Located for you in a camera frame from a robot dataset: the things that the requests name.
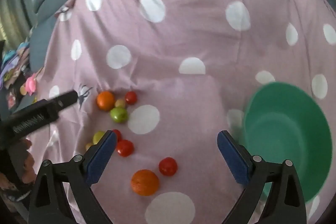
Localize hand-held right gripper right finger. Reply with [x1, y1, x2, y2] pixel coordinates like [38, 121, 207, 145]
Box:
[217, 130, 307, 224]

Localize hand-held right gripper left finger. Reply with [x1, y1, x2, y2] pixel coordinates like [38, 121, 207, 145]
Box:
[28, 130, 118, 224]

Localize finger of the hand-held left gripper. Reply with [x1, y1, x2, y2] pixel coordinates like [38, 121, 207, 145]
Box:
[51, 91, 79, 110]

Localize orange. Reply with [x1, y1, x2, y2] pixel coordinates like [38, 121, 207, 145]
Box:
[131, 169, 160, 197]
[96, 91, 116, 111]

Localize green apple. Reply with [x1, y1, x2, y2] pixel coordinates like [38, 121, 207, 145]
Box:
[110, 107, 129, 124]
[93, 131, 106, 144]

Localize green plastic bowl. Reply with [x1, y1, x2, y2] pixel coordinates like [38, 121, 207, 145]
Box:
[243, 82, 333, 203]

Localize person's left hand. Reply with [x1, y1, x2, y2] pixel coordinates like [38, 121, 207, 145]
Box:
[22, 139, 37, 184]

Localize pink toy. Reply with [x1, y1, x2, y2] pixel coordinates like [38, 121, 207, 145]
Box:
[20, 74, 37, 96]

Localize pile of colourful toys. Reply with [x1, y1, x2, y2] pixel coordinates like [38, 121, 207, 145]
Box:
[0, 42, 30, 88]

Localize pink polka-dot blanket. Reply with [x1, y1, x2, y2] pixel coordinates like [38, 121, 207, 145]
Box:
[26, 0, 336, 224]

